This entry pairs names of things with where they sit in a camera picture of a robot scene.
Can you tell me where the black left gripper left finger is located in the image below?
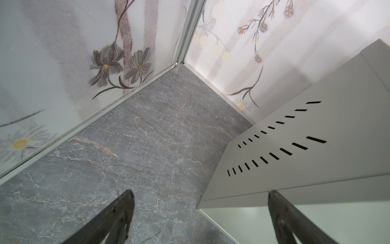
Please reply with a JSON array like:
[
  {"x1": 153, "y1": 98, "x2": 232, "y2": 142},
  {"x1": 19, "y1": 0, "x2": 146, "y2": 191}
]
[{"x1": 64, "y1": 190, "x2": 135, "y2": 244}]

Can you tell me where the grey metal cabinet box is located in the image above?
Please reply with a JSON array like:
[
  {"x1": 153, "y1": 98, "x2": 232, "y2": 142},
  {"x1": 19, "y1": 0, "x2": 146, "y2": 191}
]
[{"x1": 197, "y1": 40, "x2": 390, "y2": 244}]

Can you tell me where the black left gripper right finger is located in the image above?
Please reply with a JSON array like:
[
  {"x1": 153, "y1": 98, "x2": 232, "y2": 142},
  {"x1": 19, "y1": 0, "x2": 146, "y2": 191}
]
[{"x1": 268, "y1": 190, "x2": 336, "y2": 244}]

